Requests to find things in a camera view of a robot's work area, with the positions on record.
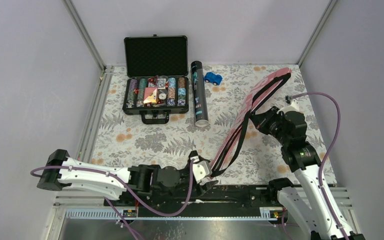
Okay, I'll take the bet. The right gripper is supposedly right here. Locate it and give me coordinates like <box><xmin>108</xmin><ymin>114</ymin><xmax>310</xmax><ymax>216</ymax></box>
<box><xmin>249</xmin><ymin>105</ymin><xmax>290</xmax><ymax>146</ymax></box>

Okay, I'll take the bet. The pink racket bag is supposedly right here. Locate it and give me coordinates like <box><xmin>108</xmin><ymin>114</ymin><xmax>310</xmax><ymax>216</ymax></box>
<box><xmin>210</xmin><ymin>67</ymin><xmax>292</xmax><ymax>178</ymax></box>

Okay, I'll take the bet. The black shuttlecock tube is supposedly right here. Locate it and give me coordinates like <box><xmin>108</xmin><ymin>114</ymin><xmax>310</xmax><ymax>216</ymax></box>
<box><xmin>191</xmin><ymin>60</ymin><xmax>210</xmax><ymax>128</ymax></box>

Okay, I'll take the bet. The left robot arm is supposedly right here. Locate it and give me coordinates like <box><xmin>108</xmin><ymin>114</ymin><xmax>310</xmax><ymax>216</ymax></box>
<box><xmin>31</xmin><ymin>149</ymin><xmax>218</xmax><ymax>206</ymax></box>

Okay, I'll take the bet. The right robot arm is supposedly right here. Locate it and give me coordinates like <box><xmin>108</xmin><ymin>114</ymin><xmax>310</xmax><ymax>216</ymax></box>
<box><xmin>250</xmin><ymin>106</ymin><xmax>365</xmax><ymax>240</ymax></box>

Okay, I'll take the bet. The blue toy car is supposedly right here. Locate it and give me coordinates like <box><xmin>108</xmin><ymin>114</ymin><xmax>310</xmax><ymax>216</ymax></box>
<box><xmin>204</xmin><ymin>72</ymin><xmax>223</xmax><ymax>86</ymax></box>

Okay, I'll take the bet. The black poker chip case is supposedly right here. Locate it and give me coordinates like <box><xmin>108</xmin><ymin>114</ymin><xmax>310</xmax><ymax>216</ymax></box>
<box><xmin>122</xmin><ymin>35</ymin><xmax>190</xmax><ymax>125</ymax></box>

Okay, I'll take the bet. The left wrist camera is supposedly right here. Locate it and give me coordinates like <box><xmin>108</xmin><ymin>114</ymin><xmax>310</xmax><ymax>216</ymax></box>
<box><xmin>191</xmin><ymin>156</ymin><xmax>212</xmax><ymax>183</ymax></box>

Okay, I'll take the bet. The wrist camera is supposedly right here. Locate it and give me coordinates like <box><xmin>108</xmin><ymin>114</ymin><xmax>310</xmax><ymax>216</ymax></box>
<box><xmin>276</xmin><ymin>95</ymin><xmax>300</xmax><ymax>115</ymax></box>
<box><xmin>191</xmin><ymin>156</ymin><xmax>212</xmax><ymax>183</ymax></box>

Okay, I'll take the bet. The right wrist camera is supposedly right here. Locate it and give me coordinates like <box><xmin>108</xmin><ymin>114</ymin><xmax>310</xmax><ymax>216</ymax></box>
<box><xmin>276</xmin><ymin>95</ymin><xmax>300</xmax><ymax>115</ymax></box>

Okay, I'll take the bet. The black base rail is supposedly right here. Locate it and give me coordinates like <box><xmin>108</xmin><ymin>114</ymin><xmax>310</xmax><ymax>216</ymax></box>
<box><xmin>110</xmin><ymin>185</ymin><xmax>285</xmax><ymax>220</ymax></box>

